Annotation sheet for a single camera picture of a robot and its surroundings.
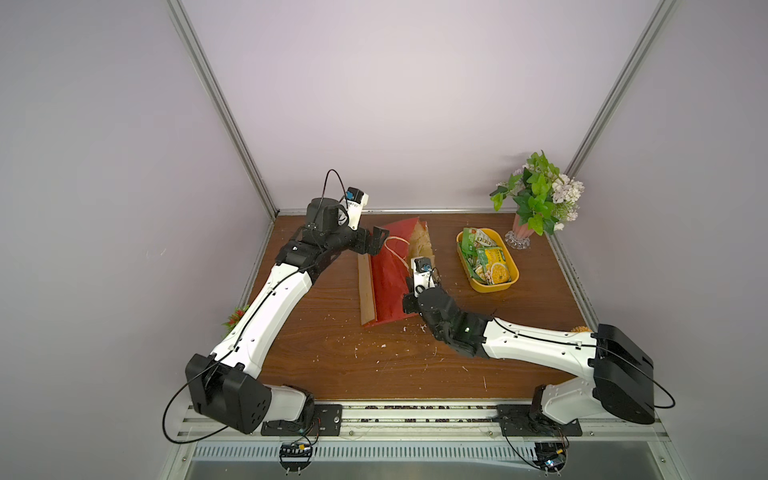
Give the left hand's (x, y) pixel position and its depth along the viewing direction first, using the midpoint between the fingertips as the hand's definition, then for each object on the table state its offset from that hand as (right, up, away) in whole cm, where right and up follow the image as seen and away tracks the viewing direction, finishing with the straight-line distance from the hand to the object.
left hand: (372, 224), depth 75 cm
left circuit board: (-19, -57, -4) cm, 61 cm away
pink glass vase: (+51, -3, +29) cm, 59 cm away
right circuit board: (+44, -57, -4) cm, 72 cm away
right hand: (+10, -12, +2) cm, 16 cm away
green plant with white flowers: (+47, +7, +4) cm, 48 cm away
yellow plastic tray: (+42, -3, +31) cm, 52 cm away
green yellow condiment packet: (+39, -13, +20) cm, 46 cm away
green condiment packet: (+33, -6, +26) cm, 42 cm away
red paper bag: (+2, -14, +13) cm, 19 cm away
